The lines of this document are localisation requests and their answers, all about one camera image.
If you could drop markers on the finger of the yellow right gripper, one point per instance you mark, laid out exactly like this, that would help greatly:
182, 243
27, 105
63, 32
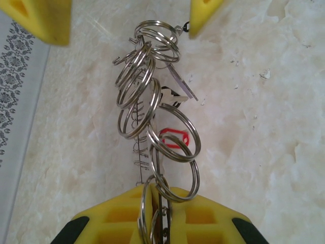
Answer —
200, 12
45, 20

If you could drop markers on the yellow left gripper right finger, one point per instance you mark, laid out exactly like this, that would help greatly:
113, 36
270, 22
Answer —
203, 226

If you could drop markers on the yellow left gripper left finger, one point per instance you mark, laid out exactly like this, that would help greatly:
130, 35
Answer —
114, 223

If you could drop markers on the brass key with lilac tag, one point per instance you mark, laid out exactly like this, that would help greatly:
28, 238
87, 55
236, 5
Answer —
182, 82

